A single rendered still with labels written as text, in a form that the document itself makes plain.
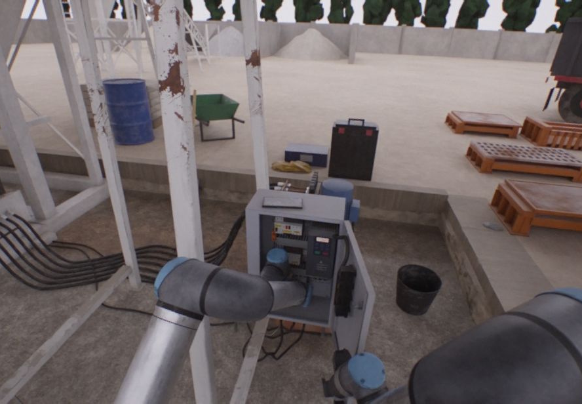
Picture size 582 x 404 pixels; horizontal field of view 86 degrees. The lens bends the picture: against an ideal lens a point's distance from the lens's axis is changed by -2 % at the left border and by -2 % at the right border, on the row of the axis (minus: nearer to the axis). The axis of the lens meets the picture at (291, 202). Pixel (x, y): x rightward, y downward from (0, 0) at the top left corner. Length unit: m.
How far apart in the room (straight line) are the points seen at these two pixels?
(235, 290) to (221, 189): 3.33
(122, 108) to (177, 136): 4.32
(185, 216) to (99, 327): 1.88
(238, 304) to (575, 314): 0.58
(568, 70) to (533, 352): 8.74
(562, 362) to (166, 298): 0.70
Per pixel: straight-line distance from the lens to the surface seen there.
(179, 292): 0.80
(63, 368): 2.66
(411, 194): 3.77
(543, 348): 0.43
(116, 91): 5.25
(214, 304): 0.77
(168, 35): 0.98
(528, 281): 2.97
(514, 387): 0.42
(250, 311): 0.79
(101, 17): 13.63
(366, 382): 0.94
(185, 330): 0.81
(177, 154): 0.98
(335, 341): 1.61
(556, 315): 0.48
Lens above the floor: 1.89
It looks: 28 degrees down
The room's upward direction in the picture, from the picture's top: 2 degrees clockwise
